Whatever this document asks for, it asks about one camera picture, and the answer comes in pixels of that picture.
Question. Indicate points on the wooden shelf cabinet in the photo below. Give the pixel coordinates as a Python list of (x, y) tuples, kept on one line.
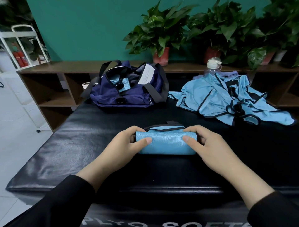
[(46, 98)]

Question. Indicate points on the white wheeled cart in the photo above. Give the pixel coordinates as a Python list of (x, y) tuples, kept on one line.
[(23, 33)]

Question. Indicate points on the navy blue bag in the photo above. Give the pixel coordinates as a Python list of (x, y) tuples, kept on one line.
[(102, 96)]

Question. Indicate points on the light blue vest black trim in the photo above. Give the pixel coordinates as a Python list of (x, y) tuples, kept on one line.
[(224, 100), (166, 142), (122, 83)]

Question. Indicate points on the person's left hand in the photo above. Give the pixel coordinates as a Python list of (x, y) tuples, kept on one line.
[(124, 149)]

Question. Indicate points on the person's left forearm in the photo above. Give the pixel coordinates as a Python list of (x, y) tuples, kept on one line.
[(51, 201)]

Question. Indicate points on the green plant in white pot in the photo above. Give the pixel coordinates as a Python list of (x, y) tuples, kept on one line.
[(275, 30)]

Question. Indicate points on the black leather bench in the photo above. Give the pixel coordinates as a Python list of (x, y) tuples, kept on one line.
[(51, 154)]

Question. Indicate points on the person's right forearm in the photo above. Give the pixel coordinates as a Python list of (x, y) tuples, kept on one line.
[(271, 201)]

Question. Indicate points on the small white-lidded jar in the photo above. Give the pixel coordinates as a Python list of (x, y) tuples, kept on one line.
[(86, 85)]

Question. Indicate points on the green plant in red pot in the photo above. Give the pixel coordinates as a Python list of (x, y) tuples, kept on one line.
[(222, 25), (159, 28)]

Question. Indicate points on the red bottle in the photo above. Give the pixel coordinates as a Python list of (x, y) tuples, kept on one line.
[(20, 58)]

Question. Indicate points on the clear bottle silver cap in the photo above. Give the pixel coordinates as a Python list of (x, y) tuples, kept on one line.
[(214, 65)]

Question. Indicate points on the person's right hand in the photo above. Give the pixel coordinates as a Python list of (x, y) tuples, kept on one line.
[(215, 149)]

